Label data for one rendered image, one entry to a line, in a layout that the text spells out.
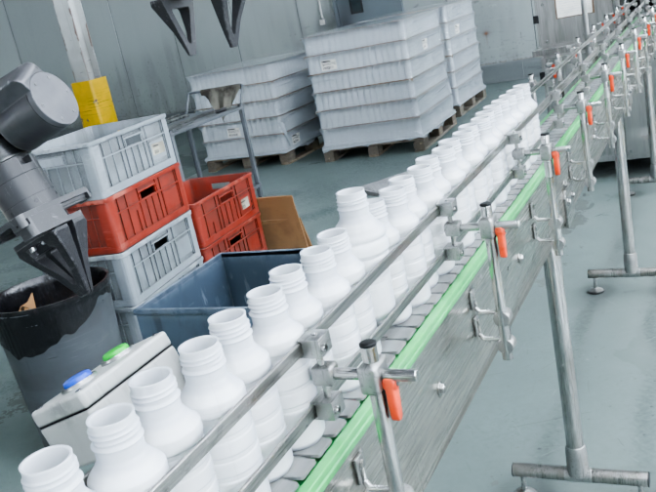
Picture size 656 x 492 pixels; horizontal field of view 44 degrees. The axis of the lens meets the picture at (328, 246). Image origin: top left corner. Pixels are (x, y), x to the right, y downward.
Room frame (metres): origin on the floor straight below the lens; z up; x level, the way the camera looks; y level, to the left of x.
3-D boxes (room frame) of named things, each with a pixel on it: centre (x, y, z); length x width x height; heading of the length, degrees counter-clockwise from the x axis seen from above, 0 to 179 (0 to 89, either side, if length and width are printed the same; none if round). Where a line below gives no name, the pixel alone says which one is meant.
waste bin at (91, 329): (2.86, 1.04, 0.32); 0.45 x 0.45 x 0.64
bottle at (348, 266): (0.92, -0.01, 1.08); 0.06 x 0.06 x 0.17
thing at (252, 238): (4.06, 0.63, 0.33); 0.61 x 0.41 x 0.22; 155
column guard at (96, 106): (10.85, 2.60, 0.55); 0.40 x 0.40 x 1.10; 62
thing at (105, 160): (3.40, 0.87, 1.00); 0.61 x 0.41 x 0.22; 159
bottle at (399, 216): (1.07, -0.10, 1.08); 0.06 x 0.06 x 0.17
